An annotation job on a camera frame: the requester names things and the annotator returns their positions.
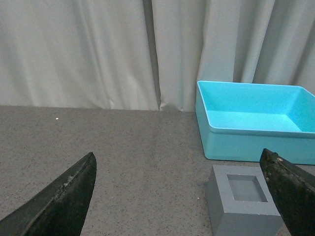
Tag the gray block with square hole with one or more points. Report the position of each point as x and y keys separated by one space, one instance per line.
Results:
x=239 y=202

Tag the light blue plastic box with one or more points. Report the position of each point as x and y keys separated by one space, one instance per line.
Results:
x=237 y=121

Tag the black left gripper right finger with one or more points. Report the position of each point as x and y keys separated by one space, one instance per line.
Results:
x=293 y=192

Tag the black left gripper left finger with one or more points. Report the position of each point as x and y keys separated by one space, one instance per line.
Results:
x=60 y=209

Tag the white curtain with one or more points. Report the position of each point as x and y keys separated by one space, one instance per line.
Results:
x=149 y=54

